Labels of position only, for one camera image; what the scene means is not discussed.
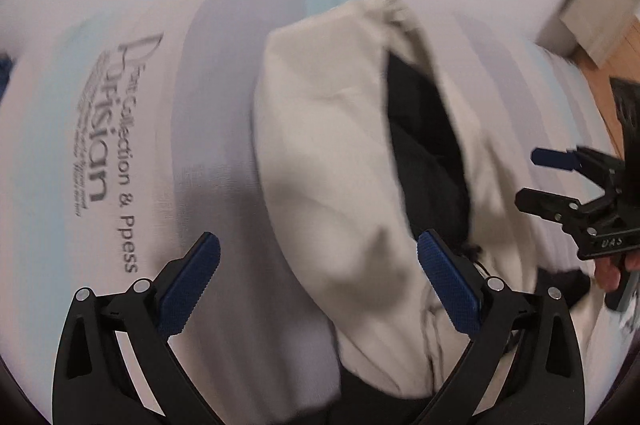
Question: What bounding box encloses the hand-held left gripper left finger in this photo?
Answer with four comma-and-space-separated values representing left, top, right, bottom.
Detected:
51, 231, 222, 425

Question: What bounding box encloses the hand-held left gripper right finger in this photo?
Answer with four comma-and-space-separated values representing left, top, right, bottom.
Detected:
415, 229, 587, 425

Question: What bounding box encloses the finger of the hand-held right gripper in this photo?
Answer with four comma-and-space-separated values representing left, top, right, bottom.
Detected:
515, 188, 608, 236
531, 145, 626, 196

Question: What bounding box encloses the black garment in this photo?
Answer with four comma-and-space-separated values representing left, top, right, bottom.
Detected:
340, 52, 591, 425

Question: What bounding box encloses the cream garment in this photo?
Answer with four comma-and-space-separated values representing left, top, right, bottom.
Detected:
250, 0, 621, 401

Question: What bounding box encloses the person's right hand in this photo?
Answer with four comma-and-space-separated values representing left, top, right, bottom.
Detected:
594, 250, 640, 292

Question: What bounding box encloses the printed white bed sheet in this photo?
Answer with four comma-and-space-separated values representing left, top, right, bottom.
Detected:
0, 0, 631, 406

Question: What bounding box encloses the dark blue cloth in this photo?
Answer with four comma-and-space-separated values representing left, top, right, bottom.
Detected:
0, 54, 17, 98

